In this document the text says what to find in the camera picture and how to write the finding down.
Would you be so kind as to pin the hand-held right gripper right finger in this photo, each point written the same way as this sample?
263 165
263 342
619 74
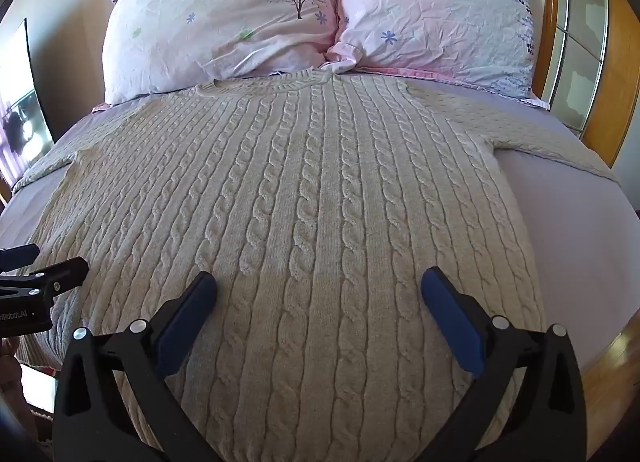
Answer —
452 314

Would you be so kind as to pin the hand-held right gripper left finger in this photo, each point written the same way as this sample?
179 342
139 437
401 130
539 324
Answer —
186 318

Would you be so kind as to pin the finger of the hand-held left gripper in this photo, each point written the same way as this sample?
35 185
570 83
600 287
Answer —
20 256
55 276

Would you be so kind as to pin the pink pillow with flower print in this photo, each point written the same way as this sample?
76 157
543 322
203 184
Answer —
435 17

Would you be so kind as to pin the wooden headboard with glass panels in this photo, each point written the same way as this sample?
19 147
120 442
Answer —
585 47

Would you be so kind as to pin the pink pillow with tree print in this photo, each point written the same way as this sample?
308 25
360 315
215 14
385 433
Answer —
220 17

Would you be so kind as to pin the wall poster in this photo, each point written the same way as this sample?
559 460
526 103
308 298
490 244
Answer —
22 107

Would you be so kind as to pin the wooden bed frame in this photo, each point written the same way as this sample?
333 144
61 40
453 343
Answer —
617 372

